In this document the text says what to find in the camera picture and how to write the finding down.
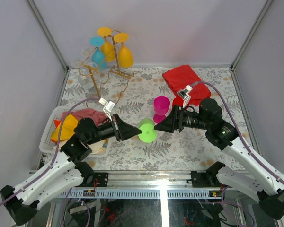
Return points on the yellow cloth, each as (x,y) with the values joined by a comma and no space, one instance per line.
(70,123)

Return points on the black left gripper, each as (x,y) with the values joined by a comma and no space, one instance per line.
(123,130)

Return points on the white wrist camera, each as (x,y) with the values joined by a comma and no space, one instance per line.
(184,94)
(107,107)

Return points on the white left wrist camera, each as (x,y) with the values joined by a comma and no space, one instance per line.
(107,107)

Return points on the clear wine glass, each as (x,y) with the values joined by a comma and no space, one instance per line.
(85,67)

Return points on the cream cloth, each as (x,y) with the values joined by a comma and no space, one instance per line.
(99,148)

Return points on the white plastic basket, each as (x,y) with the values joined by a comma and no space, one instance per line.
(46,145)

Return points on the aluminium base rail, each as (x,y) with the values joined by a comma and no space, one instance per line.
(144,179)

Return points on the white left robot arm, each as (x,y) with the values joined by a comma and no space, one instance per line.
(66,170)

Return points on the grey cable duct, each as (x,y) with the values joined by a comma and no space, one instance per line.
(144,194)

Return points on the magenta plastic wine glass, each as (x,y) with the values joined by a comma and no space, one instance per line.
(161,106)

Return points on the green plastic wine glass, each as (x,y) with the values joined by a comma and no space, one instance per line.
(148,133)

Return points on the red folded cloth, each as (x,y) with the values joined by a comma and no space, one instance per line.
(178,78)

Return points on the teal plastic wine glass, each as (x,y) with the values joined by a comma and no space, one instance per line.
(98,57)

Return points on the orange plastic wine glass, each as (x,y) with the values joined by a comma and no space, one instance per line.
(107,48)
(125,56)

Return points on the gold wire wine glass rack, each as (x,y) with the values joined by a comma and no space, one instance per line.
(115,69)

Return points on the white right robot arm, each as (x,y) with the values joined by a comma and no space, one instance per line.
(227,138)

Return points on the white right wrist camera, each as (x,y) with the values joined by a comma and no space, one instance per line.
(184,94)

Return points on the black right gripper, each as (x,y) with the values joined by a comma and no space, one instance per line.
(173,121)

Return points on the pink crumpled cloth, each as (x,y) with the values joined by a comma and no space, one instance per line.
(98,117)

